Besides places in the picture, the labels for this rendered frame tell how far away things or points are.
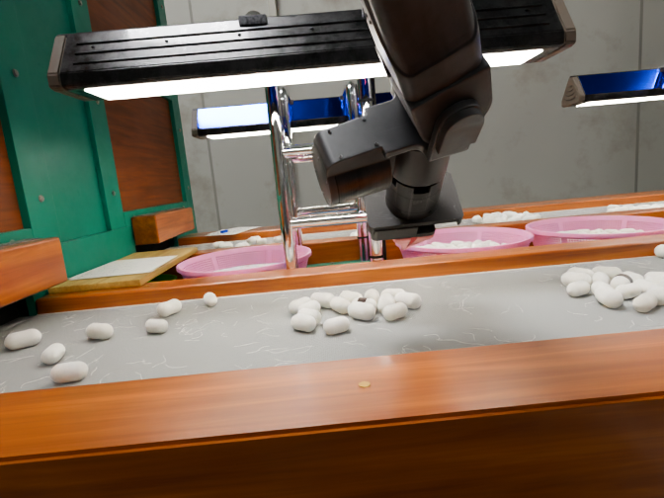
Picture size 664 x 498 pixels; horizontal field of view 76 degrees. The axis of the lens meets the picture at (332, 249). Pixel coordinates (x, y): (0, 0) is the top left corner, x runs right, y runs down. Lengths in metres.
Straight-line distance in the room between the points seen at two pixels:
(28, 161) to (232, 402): 0.62
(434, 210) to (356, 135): 0.15
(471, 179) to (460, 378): 2.28
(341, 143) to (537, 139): 2.37
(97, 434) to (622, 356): 0.36
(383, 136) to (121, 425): 0.28
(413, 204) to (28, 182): 0.62
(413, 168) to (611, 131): 2.50
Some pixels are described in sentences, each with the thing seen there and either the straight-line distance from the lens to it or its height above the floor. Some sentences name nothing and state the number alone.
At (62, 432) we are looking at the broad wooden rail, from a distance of 0.35.
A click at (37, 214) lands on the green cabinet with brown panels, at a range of 0.84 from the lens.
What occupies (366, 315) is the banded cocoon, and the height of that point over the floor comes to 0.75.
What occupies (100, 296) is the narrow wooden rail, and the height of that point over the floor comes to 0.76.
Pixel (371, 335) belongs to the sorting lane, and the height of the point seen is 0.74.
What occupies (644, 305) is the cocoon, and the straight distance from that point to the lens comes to 0.55.
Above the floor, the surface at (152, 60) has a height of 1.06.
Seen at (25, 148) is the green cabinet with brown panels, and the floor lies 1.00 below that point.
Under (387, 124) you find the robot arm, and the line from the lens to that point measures 0.37.
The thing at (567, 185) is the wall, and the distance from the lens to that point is 2.76.
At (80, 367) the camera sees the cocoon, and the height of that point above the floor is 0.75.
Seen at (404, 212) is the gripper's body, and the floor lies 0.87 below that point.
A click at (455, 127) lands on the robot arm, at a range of 0.32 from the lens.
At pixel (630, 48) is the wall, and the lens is 2.95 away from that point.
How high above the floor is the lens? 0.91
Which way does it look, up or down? 10 degrees down
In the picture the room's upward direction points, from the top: 5 degrees counter-clockwise
